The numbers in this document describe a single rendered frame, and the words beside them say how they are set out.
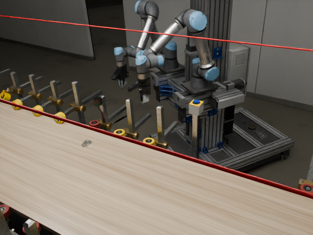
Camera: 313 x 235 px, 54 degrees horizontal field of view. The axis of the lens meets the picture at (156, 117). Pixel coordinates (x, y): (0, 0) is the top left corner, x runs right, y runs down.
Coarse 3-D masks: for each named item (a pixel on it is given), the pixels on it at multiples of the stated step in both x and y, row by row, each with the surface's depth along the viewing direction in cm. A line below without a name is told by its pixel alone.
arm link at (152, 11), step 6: (150, 6) 249; (156, 6) 251; (150, 12) 248; (156, 12) 249; (150, 18) 249; (156, 18) 251; (144, 24) 252; (150, 24) 250; (144, 30) 250; (150, 30) 251; (144, 36) 250; (138, 42) 252; (144, 42) 251; (138, 48) 251; (144, 48) 254; (132, 54) 254; (138, 54) 249
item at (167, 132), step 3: (174, 123) 240; (177, 123) 242; (171, 126) 236; (174, 126) 238; (168, 129) 233; (171, 129) 235; (165, 132) 229; (168, 132) 231; (165, 135) 227; (156, 144) 218
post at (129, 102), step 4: (128, 100) 214; (128, 104) 215; (132, 104) 217; (128, 108) 216; (132, 108) 218; (128, 112) 218; (132, 112) 219; (128, 116) 220; (132, 116) 220; (128, 120) 222; (132, 120) 222; (128, 124) 224; (132, 124) 223; (132, 128) 224; (132, 132) 226
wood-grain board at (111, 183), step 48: (0, 144) 215; (48, 144) 212; (96, 144) 209; (0, 192) 173; (48, 192) 171; (96, 192) 169; (144, 192) 168; (192, 192) 166; (240, 192) 164; (288, 192) 163
